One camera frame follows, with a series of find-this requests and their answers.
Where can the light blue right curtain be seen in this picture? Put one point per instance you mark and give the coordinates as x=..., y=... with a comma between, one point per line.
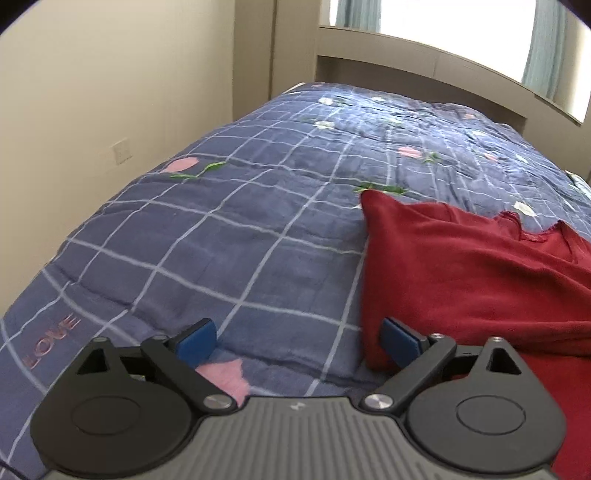
x=544, y=63

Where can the light blue left curtain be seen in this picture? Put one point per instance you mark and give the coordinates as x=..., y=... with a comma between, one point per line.
x=359, y=14

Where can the white wall socket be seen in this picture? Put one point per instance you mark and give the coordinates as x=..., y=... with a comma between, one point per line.
x=121, y=151

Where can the dark red long-sleeve sweater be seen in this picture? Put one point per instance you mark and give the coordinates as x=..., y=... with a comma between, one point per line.
x=440, y=269

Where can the blue plaid floral quilt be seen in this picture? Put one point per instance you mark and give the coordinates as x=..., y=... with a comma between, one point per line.
x=265, y=235

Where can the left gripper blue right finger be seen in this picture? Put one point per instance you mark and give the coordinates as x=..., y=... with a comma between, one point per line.
x=421, y=360

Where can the beige window sill ledge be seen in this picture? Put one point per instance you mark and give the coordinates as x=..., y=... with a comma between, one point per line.
x=549, y=129

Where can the light blue curtain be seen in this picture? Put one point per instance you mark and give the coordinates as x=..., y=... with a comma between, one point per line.
x=544, y=63
x=359, y=14

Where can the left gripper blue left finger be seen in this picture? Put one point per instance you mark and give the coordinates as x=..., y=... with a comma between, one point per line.
x=174, y=360

